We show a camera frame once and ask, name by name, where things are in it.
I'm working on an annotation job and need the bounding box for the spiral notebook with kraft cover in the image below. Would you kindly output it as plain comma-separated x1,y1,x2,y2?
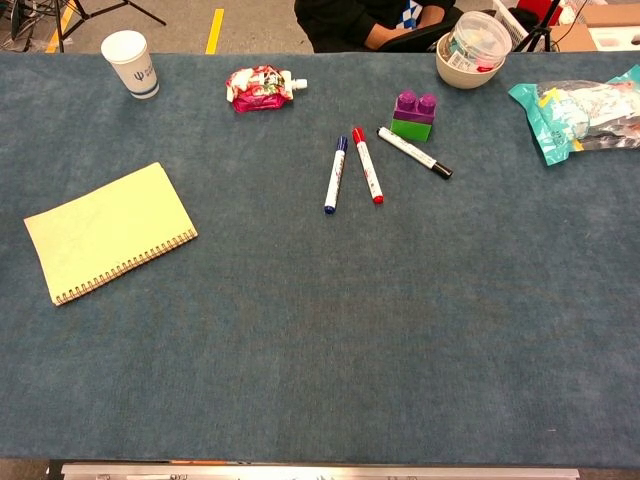
23,161,199,307

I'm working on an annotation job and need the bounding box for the blue marker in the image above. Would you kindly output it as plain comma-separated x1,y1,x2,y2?
323,135,350,216

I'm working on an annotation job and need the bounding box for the red marker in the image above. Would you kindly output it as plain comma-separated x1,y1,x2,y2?
351,127,386,205

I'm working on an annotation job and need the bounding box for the black marker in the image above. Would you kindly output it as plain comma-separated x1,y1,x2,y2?
376,126,455,180

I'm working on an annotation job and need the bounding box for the green plastic block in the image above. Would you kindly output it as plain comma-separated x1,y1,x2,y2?
389,118,434,144

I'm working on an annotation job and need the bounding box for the purple building block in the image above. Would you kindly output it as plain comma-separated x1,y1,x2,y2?
392,89,439,125

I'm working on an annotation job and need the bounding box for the blue felt table cloth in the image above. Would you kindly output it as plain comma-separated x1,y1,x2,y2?
0,49,640,469

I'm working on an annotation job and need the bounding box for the pink spouted drink pouch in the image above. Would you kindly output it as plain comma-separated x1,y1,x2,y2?
224,64,309,114

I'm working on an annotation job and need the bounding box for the cream bowl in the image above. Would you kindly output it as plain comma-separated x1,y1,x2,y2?
435,32,507,91

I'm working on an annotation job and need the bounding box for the person in black clothes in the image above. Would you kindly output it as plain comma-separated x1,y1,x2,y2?
293,0,469,54

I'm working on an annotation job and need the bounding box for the yellow floor tape strip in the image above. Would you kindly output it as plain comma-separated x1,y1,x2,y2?
205,8,226,55

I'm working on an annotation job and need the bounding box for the clear plastic tub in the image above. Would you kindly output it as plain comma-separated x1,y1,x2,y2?
446,10,514,71

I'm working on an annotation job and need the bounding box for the white paper cup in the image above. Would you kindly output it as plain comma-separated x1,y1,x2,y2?
100,29,161,100

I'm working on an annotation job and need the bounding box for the teal plastic snack bag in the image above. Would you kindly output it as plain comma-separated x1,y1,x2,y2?
507,64,640,168

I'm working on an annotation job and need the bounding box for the white plastic basket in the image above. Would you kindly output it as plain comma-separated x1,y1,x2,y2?
492,0,531,49

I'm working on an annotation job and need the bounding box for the black tripod stand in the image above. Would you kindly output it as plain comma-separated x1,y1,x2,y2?
49,0,168,54
513,0,564,53

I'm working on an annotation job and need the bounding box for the cardboard box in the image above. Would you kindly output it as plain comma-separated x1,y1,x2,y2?
549,4,640,53

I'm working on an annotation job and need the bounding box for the orange floor tape strip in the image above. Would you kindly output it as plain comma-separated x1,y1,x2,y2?
44,0,79,54

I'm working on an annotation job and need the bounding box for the aluminium profile rail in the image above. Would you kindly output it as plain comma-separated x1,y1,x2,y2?
60,462,581,480

